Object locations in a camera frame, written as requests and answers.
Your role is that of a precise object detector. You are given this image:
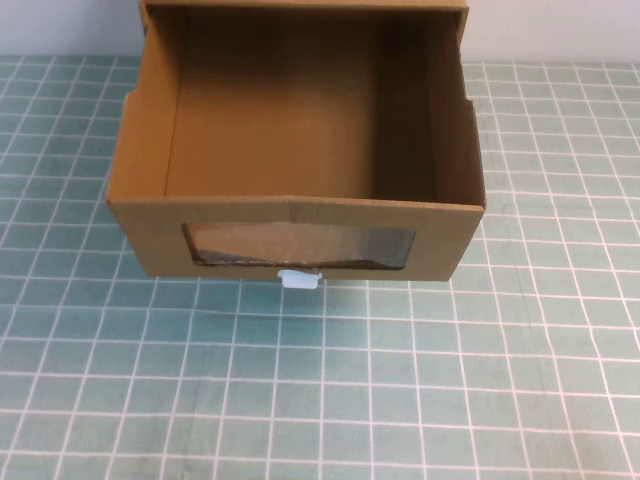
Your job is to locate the cardboard drawer with window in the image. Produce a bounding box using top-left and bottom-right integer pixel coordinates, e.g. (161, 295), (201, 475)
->
(103, 2), (487, 291)

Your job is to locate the white plastic drawer handle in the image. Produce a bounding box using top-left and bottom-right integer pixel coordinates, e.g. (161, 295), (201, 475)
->
(277, 268), (324, 290)

